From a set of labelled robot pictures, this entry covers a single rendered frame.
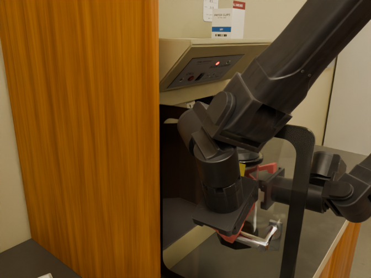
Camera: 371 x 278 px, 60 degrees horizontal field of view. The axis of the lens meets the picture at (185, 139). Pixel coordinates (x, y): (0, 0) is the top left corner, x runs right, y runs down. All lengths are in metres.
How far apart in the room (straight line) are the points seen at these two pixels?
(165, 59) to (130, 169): 0.21
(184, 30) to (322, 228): 0.75
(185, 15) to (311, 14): 0.39
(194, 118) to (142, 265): 0.32
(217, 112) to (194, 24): 0.39
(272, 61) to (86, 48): 0.35
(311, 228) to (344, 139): 2.68
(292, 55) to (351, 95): 3.29
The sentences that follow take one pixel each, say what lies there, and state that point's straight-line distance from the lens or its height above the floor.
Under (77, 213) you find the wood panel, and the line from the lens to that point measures 0.79.
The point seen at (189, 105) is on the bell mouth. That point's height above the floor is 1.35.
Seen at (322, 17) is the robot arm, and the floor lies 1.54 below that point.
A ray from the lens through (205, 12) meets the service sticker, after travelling 0.77.
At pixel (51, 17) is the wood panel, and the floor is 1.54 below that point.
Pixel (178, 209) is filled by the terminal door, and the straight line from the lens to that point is 0.66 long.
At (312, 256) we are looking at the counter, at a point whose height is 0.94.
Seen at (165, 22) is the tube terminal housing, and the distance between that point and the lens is 0.67.
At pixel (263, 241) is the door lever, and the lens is 0.55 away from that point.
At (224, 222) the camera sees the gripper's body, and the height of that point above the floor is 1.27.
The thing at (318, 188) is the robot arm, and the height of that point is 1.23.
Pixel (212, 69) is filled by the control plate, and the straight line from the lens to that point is 0.69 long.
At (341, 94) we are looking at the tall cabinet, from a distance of 3.66.
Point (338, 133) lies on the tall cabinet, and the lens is 3.74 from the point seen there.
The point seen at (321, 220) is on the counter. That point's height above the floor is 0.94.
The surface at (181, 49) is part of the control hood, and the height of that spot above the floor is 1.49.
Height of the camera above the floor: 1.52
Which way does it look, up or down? 18 degrees down
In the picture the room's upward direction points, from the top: 1 degrees clockwise
